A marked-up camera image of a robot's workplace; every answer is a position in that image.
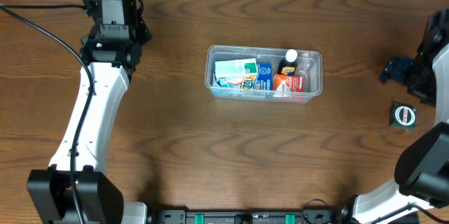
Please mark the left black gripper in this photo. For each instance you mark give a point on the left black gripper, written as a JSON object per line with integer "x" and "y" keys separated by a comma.
{"x": 144, "y": 34}

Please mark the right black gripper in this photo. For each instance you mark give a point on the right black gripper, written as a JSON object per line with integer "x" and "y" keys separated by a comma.
{"x": 398, "y": 70}

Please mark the dark green square box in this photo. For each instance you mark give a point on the dark green square box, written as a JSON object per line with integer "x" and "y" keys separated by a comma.
{"x": 403, "y": 117}

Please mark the white blue medicine box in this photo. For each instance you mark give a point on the white blue medicine box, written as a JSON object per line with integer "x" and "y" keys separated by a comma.
{"x": 235, "y": 68}

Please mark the dark bottle white cap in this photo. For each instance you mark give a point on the dark bottle white cap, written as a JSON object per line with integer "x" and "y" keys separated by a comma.
{"x": 288, "y": 64}

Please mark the blue fever patch box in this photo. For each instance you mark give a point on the blue fever patch box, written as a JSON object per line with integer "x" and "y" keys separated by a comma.
{"x": 262, "y": 81}

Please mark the red white medicine box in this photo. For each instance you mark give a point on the red white medicine box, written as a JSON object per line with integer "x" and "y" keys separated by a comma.
{"x": 286, "y": 85}

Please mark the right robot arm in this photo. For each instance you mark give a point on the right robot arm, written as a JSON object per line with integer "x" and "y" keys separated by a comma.
{"x": 420, "y": 181}

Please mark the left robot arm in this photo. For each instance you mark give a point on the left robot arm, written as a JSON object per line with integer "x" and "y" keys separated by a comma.
{"x": 74, "y": 188}

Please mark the clear plastic container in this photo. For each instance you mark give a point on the clear plastic container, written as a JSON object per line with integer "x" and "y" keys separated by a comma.
{"x": 309, "y": 66}

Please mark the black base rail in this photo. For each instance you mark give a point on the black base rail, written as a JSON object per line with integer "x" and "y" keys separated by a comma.
{"x": 179, "y": 216}

